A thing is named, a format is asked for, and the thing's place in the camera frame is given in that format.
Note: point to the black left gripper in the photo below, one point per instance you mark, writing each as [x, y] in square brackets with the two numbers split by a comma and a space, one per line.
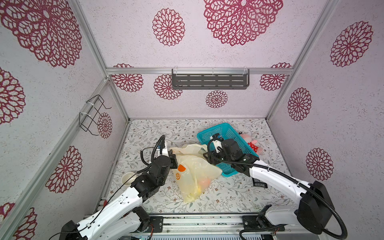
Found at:
[174, 164]

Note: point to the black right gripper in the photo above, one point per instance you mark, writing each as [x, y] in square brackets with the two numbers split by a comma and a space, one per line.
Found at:
[212, 156]

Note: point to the cream plastic bag orange print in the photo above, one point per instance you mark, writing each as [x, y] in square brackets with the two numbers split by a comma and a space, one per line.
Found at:
[194, 173]

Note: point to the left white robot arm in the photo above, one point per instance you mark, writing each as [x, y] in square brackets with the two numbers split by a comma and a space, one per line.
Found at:
[125, 214]

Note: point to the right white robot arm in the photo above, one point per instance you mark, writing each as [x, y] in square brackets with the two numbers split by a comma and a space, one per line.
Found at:
[315, 213]

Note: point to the teal plastic basket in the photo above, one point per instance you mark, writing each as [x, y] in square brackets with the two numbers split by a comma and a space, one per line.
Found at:
[226, 131]

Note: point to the pink plush toy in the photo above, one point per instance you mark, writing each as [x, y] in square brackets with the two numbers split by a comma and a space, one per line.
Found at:
[253, 143]

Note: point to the small black packet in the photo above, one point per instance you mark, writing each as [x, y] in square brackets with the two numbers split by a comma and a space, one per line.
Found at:
[259, 184]

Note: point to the white paper cup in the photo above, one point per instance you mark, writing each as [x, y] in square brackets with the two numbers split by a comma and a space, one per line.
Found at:
[128, 178]

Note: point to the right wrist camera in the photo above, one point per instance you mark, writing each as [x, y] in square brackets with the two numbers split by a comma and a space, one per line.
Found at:
[217, 141]

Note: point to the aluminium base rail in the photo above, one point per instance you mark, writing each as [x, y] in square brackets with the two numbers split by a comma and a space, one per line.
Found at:
[197, 227]

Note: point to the grey slotted wall shelf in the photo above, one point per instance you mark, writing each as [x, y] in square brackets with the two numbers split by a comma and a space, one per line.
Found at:
[212, 81]

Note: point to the black wire wall rack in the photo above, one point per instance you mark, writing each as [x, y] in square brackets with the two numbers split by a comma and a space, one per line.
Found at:
[87, 118]

